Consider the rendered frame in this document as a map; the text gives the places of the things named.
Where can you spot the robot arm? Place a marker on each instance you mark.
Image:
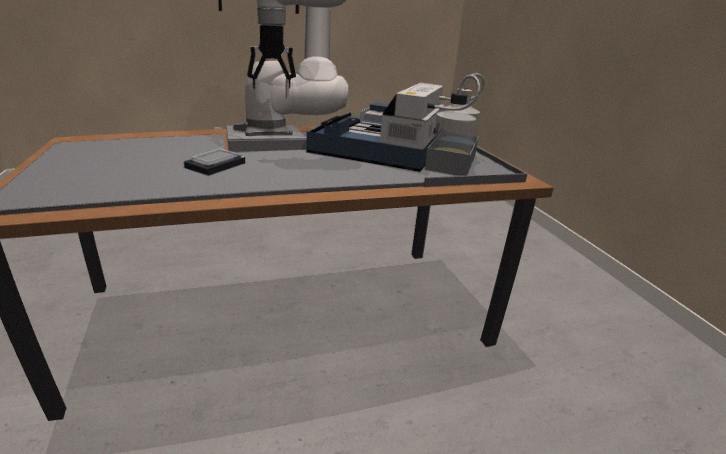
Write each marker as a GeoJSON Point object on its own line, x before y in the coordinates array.
{"type": "Point", "coordinates": [316, 89]}

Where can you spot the dark grey raised edge strip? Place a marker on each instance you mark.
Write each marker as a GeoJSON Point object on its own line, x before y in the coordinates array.
{"type": "Point", "coordinates": [479, 179]}

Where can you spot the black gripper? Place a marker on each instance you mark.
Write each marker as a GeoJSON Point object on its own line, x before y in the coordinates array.
{"type": "Point", "coordinates": [271, 46]}

